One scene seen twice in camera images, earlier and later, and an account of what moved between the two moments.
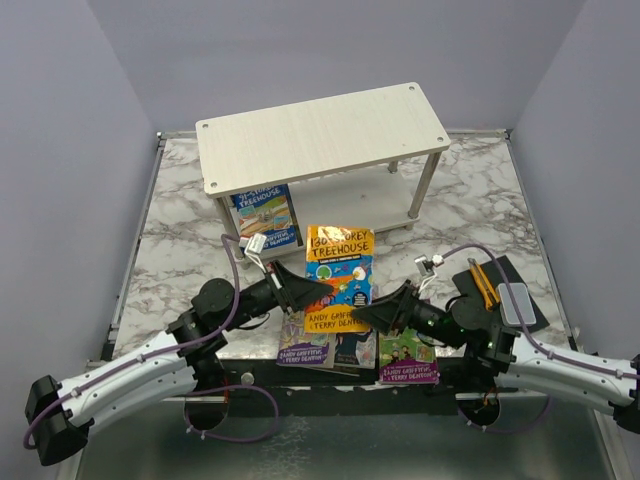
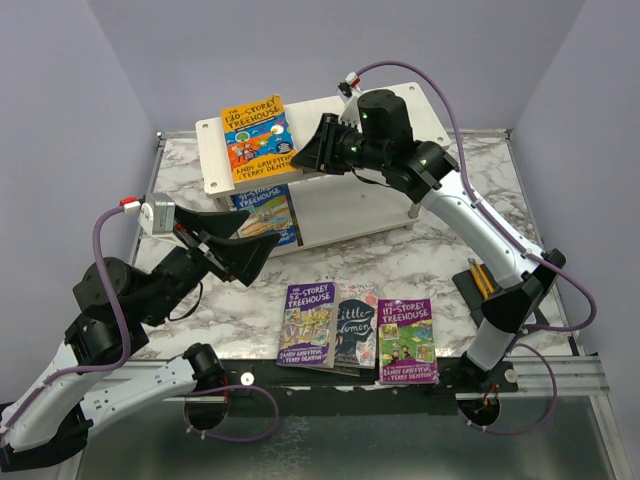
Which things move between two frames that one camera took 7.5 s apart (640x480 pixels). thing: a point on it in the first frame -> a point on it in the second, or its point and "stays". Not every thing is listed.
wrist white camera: [426, 268] -> [350, 93]
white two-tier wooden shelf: [360, 159] stays
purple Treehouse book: [300, 349] stays
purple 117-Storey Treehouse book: [405, 358] stays
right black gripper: [391, 311] -> [318, 153]
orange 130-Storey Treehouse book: [343, 257] -> [259, 139]
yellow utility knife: [484, 284] stays
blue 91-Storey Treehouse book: [270, 212] stays
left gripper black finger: [294, 291] -> [243, 258]
